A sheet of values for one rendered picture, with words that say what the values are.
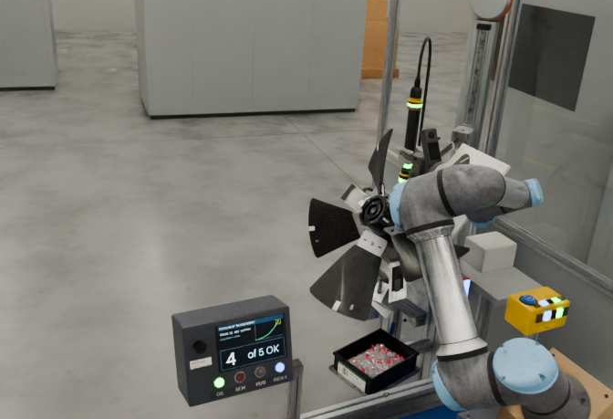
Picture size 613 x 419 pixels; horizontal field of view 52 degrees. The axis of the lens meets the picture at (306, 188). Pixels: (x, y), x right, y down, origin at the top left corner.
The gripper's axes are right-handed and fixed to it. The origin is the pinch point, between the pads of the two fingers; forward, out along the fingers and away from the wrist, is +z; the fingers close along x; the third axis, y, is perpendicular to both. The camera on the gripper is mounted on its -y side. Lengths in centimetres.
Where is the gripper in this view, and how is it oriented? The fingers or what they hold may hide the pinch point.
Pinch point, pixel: (404, 145)
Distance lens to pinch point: 203.0
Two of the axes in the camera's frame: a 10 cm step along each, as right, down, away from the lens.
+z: -4.2, -3.7, 8.3
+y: -0.5, 9.2, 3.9
